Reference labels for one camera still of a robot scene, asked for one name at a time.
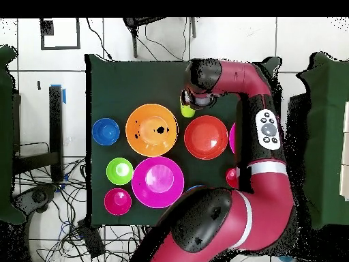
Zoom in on green cup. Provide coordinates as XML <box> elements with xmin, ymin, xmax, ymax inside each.
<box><xmin>179</xmin><ymin>102</ymin><xmax>196</xmax><ymax>119</ymax></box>

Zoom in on orange-red bowl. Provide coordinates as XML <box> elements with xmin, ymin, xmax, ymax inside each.
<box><xmin>183</xmin><ymin>115</ymin><xmax>229</xmax><ymax>160</ymax></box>

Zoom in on dark green tablecloth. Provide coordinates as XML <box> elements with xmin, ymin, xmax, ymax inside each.
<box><xmin>85</xmin><ymin>53</ymin><xmax>282</xmax><ymax>229</ymax></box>

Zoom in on large orange bowl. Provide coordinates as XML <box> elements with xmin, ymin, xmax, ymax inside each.
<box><xmin>125</xmin><ymin>103</ymin><xmax>179</xmax><ymax>158</ymax></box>

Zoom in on large pink bowl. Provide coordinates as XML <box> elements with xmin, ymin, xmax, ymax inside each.
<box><xmin>131</xmin><ymin>156</ymin><xmax>185</xmax><ymax>209</ymax></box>
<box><xmin>229</xmin><ymin>122</ymin><xmax>236</xmax><ymax>155</ymax></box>

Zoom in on small dark blue bowl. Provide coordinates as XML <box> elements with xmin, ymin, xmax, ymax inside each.
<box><xmin>91</xmin><ymin>117</ymin><xmax>121</xmax><ymax>146</ymax></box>

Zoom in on red cup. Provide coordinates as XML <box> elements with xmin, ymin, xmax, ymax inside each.
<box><xmin>225</xmin><ymin>166</ymin><xmax>237</xmax><ymax>189</ymax></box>

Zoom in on small green bowl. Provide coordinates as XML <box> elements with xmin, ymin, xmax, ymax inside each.
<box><xmin>106</xmin><ymin>157</ymin><xmax>134</xmax><ymax>186</ymax></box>

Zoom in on blue tape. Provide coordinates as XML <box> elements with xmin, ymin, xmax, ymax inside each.
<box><xmin>50</xmin><ymin>84</ymin><xmax>67</xmax><ymax>105</ymax></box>

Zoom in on small crimson bowl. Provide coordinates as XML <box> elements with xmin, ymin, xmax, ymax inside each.
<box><xmin>104</xmin><ymin>188</ymin><xmax>133</xmax><ymax>216</ymax></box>

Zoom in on black bench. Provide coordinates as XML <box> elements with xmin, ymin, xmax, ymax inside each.
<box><xmin>12</xmin><ymin>85</ymin><xmax>64</xmax><ymax>183</ymax></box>

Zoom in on green-covered side table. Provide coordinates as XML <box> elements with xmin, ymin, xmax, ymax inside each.
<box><xmin>0</xmin><ymin>45</ymin><xmax>27</xmax><ymax>225</ymax></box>
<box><xmin>296</xmin><ymin>52</ymin><xmax>349</xmax><ymax>230</ymax></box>

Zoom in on white boxes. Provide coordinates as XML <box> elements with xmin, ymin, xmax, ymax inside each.
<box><xmin>339</xmin><ymin>100</ymin><xmax>349</xmax><ymax>202</ymax></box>

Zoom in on black power brick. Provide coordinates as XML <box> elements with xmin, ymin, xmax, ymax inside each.
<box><xmin>76</xmin><ymin>218</ymin><xmax>106</xmax><ymax>259</ymax></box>

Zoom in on grey office chair base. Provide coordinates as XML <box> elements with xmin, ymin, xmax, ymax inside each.
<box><xmin>12</xmin><ymin>184</ymin><xmax>58</xmax><ymax>214</ymax></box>

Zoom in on black cable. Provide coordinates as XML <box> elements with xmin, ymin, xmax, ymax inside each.
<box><xmin>85</xmin><ymin>17</ymin><xmax>113</xmax><ymax>60</ymax></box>

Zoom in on tangle of cables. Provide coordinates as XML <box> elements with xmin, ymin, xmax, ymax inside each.
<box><xmin>13</xmin><ymin>156</ymin><xmax>142</xmax><ymax>262</ymax></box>

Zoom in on black square frame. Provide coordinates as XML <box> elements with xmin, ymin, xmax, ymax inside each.
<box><xmin>40</xmin><ymin>17</ymin><xmax>82</xmax><ymax>50</ymax></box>

